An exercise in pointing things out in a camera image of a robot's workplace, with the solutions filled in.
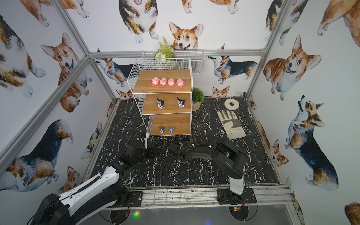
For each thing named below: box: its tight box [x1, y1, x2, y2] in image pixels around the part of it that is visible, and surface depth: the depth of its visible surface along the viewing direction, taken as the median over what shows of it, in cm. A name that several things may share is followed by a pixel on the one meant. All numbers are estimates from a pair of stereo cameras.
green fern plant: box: [154, 36, 175, 60], surface depth 83 cm
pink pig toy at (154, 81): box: [150, 76, 159, 86], surface depth 72 cm
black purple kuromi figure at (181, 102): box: [176, 96, 186, 109], surface depth 81 cm
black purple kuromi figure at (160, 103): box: [156, 97, 165, 110], surface depth 81 cm
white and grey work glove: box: [217, 110, 247, 140], surface depth 106 cm
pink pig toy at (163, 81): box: [159, 76, 168, 87], surface depth 72 cm
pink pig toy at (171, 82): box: [167, 77, 175, 88], surface depth 71 cm
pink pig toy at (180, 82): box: [176, 77, 185, 88], surface depth 71 cm
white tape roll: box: [224, 98, 240, 111], surface depth 120 cm
